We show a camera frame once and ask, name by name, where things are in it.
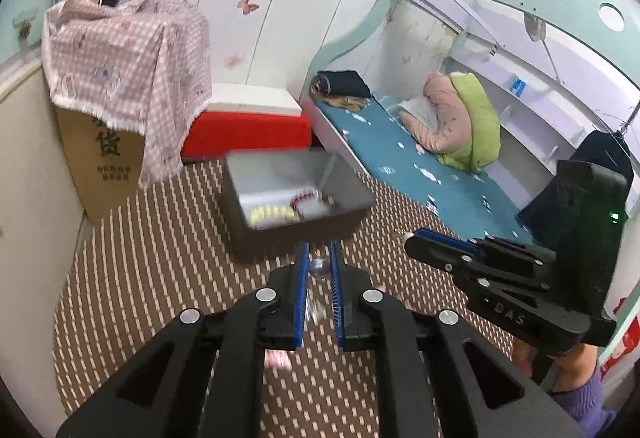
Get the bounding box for white wardrobe with butterfly stickers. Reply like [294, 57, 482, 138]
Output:
[125, 0, 416, 94]

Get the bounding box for dark folded clothes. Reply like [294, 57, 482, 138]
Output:
[315, 71, 373, 99]

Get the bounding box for grey jewelry box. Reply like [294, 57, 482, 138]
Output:
[221, 149, 374, 265]

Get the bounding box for red and white storage bench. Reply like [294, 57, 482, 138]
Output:
[180, 83, 313, 163]

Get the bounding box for clear pink bead bracelet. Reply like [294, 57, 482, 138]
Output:
[266, 258, 332, 372]

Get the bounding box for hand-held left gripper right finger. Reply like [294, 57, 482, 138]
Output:
[329, 242, 587, 438]

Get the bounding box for pink checkered cloth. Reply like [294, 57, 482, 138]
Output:
[41, 0, 213, 189]

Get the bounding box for red and white decoration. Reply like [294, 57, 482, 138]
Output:
[599, 297, 640, 380]

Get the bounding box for person's right hand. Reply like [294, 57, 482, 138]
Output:
[512, 340, 603, 394]

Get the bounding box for purple sleeved right forearm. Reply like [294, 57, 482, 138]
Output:
[550, 365, 618, 436]

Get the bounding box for red bead bracelet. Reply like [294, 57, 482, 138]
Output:
[289, 189, 335, 220]

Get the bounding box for yellow bead bracelet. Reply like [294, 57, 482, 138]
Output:
[248, 204, 299, 230]

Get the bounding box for cardboard box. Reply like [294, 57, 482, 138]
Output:
[54, 105, 148, 225]

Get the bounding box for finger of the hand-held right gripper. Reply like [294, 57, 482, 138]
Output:
[414, 227, 557, 270]
[403, 234, 551, 294]

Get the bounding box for pink pillow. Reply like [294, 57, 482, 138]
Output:
[398, 73, 475, 155]

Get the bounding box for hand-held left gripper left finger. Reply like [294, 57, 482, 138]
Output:
[55, 242, 309, 438]

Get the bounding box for dark hanging garment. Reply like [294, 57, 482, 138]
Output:
[517, 130, 636, 246]

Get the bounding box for green blanket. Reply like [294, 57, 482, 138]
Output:
[436, 72, 502, 175]

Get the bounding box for blue patterned bed sheet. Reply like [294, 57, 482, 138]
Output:
[306, 94, 538, 246]

